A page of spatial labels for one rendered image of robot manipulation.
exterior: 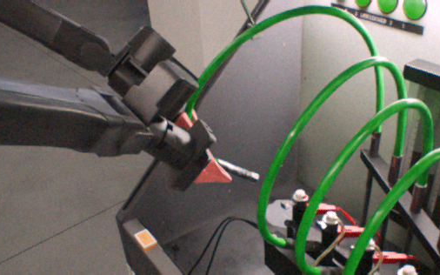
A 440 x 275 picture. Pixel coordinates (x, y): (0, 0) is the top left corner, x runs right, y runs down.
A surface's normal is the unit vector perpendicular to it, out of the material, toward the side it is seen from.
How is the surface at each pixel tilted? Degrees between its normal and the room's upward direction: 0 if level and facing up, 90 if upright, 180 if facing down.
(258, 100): 90
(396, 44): 90
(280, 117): 90
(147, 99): 58
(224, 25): 90
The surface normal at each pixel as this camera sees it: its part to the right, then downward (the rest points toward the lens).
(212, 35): 0.44, 0.49
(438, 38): -0.82, 0.37
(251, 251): -0.06, -0.82
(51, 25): 0.04, 0.17
